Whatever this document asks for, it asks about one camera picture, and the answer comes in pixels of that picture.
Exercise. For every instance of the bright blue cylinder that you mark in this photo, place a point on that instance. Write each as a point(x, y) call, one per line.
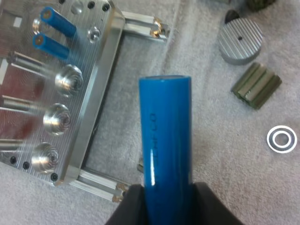
point(58, 20)
point(166, 140)
point(50, 47)

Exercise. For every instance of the small steel bearing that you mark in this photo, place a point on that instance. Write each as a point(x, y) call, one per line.
point(281, 139)

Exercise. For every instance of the metal plate on aluminium frame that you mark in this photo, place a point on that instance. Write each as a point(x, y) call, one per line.
point(56, 93)

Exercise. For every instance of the grey ribbed disc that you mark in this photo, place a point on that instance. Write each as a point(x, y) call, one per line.
point(240, 39)

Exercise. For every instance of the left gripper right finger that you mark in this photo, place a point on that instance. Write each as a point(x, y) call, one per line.
point(211, 206)

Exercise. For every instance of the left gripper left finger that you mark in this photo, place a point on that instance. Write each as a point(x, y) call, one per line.
point(131, 208)

